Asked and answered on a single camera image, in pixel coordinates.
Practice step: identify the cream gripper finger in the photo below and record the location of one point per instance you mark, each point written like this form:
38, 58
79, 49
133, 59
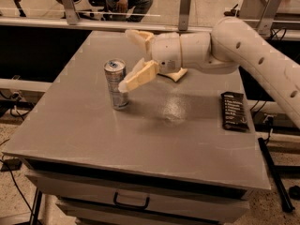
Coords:
142, 73
143, 39

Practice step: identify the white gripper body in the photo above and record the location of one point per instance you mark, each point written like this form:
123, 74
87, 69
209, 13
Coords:
165, 52

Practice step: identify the silver blue redbull can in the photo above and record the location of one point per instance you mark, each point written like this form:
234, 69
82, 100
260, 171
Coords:
115, 72

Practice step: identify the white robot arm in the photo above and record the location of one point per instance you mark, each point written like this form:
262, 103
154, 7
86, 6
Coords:
230, 44

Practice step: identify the yellow sponge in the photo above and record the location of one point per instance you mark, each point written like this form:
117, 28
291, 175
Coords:
174, 75

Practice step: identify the black snack bar wrapper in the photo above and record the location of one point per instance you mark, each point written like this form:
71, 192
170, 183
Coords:
233, 112

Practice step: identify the black table leg bar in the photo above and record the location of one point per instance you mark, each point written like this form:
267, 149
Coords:
286, 203

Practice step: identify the middle metal bracket post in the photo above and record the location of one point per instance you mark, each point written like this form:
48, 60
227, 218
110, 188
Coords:
184, 11

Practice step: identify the metal bracket post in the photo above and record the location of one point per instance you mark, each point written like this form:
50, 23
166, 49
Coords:
70, 10
268, 15
184, 11

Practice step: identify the left metal bracket post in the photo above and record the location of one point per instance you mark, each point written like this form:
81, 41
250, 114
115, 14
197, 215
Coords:
70, 10

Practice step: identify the right metal bracket post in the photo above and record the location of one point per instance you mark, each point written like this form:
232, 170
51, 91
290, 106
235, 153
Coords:
268, 15

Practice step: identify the metal guard rail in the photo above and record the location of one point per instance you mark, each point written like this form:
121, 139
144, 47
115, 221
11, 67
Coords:
87, 25

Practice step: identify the grey drawer with black handle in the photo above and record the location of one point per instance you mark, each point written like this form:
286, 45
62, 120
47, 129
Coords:
99, 201

